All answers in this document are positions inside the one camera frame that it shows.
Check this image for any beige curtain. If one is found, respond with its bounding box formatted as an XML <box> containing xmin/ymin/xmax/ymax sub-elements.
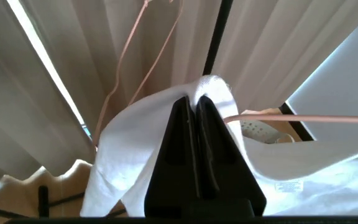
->
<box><xmin>0</xmin><ymin>0</ymin><xmax>358</xmax><ymax>194</ymax></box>

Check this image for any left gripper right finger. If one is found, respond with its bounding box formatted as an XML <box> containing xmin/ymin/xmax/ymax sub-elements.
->
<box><xmin>196</xmin><ymin>95</ymin><xmax>267</xmax><ymax>217</ymax></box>

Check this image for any white laundry basket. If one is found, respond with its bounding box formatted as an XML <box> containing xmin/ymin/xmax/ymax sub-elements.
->
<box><xmin>240</xmin><ymin>119</ymin><xmax>295</xmax><ymax>144</ymax></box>

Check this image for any black clothes rack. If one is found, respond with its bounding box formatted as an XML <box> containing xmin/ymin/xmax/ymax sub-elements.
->
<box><xmin>0</xmin><ymin>0</ymin><xmax>234</xmax><ymax>218</ymax></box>

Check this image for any white printed t-shirt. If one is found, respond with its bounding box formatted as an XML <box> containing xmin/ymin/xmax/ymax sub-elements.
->
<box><xmin>80</xmin><ymin>74</ymin><xmax>358</xmax><ymax>218</ymax></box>

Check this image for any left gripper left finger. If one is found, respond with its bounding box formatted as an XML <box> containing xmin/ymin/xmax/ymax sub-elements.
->
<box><xmin>144</xmin><ymin>95</ymin><xmax>202</xmax><ymax>217</ymax></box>

